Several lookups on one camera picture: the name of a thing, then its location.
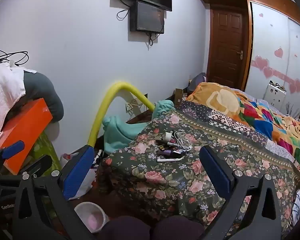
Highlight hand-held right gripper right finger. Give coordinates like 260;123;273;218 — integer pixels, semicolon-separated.
199;145;283;240

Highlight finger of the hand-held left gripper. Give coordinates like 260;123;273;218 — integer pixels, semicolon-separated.
0;141;25;177
22;154;52;178

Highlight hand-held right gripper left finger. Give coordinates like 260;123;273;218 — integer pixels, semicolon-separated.
12;145;97;240

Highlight white plastic bin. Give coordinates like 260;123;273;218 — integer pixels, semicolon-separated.
74;202;110;233

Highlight white plastic bag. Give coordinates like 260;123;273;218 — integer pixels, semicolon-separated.
59;152;97;198

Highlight green leaf-print cloth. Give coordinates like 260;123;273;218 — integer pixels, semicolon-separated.
27;131;62;178

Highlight orange box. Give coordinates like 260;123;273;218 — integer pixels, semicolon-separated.
0;97;53;176

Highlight black white patterned cloth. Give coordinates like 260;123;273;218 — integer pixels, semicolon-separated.
92;149;106;167

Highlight pale grey round object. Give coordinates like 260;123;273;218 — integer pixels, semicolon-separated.
43;121;61;143

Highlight white pen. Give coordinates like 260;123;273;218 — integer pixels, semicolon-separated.
156;155;185;163

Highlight small purple bottle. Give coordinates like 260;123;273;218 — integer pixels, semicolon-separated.
159;148;188;156

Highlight dark patchwork quilt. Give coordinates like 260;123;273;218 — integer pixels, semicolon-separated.
175;102;300;173

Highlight white towel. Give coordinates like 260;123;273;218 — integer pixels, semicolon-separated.
0;64;26;141

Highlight dark green floral blanket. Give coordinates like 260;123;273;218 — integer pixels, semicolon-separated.
97;109;300;232

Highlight black marker pen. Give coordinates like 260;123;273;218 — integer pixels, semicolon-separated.
156;140;181;148

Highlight teal cloth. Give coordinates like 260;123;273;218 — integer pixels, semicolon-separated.
102;100;176;153

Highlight dark grey-green pillow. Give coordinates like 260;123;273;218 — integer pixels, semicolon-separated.
22;69;65;123

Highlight yellow foam tube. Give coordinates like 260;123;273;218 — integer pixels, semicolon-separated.
87;81;156;147

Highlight person's purple pants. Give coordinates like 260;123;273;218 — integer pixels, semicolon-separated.
97;215;205;240

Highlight orange colourful blanket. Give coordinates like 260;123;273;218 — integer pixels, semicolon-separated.
186;82;300;172

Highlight cardboard box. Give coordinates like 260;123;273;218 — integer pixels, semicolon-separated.
174;88;188;103

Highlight purple-grey bag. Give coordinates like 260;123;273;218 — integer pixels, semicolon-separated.
189;72;207;93

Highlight small white cabinet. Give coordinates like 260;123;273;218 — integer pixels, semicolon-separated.
263;82;287;103

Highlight brown wooden door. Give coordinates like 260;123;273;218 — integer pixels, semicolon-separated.
207;4;250;91

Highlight white wardrobe with pink hearts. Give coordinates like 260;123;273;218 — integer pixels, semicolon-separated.
244;0;300;112

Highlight white cable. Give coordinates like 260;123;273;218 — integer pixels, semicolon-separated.
173;129;195;152

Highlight white wall socket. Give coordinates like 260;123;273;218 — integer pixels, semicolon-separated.
124;98;141;115

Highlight black television cable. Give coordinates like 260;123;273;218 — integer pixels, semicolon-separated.
116;7;131;21

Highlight small black wall monitor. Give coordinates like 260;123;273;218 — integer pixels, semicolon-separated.
129;0;165;34

